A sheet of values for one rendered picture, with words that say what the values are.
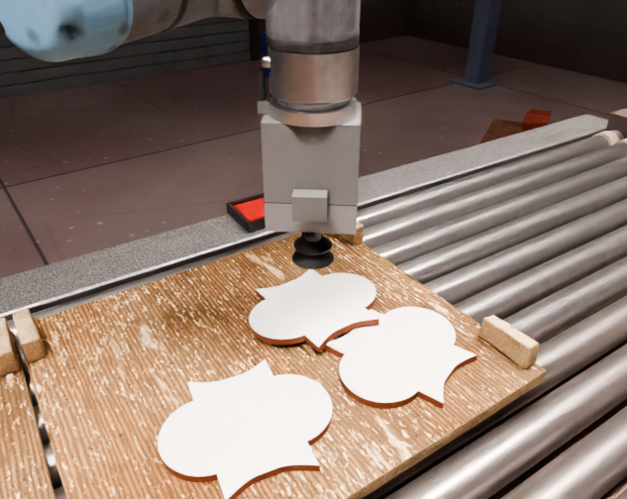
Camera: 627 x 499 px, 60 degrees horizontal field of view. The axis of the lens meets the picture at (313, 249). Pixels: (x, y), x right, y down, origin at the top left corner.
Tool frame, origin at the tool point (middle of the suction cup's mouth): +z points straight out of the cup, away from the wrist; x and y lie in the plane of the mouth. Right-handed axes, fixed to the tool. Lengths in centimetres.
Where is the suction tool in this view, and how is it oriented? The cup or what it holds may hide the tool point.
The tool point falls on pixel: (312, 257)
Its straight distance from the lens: 54.9
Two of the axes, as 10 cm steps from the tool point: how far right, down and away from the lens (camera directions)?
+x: 0.7, -5.3, 8.5
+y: 10.0, 0.4, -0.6
